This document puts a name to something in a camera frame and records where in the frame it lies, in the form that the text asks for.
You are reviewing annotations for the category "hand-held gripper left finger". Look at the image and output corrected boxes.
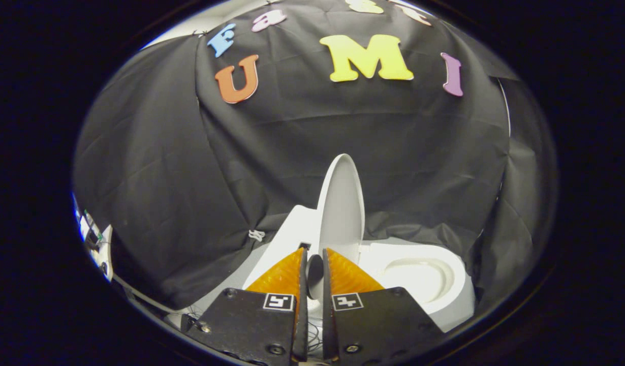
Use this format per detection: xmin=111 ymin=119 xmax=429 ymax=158
xmin=180 ymin=248 xmax=309 ymax=365

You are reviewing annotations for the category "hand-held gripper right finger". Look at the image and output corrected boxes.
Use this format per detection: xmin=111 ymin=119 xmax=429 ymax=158
xmin=322 ymin=248 xmax=445 ymax=364

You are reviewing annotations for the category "white toilet tank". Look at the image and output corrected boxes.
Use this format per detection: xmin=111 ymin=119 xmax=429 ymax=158
xmin=240 ymin=204 xmax=324 ymax=291

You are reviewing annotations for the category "black backdrop cloth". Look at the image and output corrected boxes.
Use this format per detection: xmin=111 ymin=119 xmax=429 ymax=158
xmin=72 ymin=0 xmax=558 ymax=312

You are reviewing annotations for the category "white panel with cables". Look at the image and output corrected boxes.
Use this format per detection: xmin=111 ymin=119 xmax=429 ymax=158
xmin=73 ymin=196 xmax=114 ymax=283

